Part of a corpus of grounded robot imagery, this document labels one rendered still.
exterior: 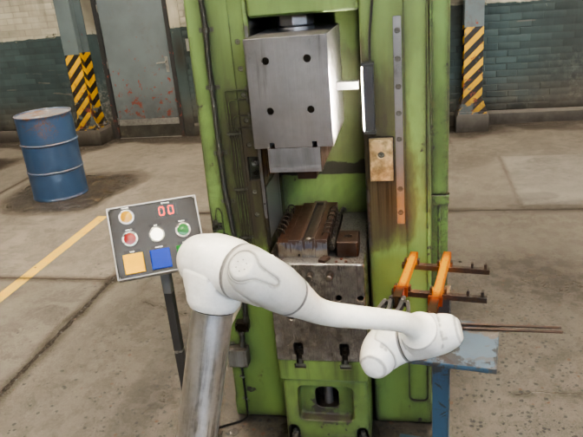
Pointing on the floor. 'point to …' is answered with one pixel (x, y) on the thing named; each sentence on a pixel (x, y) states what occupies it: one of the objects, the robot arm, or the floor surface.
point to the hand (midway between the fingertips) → (398, 296)
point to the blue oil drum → (51, 153)
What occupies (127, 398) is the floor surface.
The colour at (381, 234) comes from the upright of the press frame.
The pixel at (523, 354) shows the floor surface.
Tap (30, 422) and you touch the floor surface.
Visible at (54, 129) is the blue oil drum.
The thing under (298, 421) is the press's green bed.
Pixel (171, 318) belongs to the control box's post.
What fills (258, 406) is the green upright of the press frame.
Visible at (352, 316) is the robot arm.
